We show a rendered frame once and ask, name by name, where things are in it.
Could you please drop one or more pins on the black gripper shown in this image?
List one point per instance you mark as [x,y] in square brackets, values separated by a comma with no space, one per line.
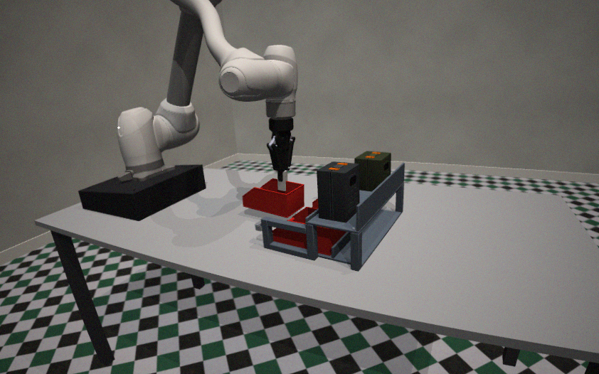
[281,148]

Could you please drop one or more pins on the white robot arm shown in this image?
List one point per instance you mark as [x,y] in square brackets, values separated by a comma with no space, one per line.
[244,76]

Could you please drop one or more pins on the olive green case with orange latches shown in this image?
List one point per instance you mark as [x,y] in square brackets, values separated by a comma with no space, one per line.
[373,169]

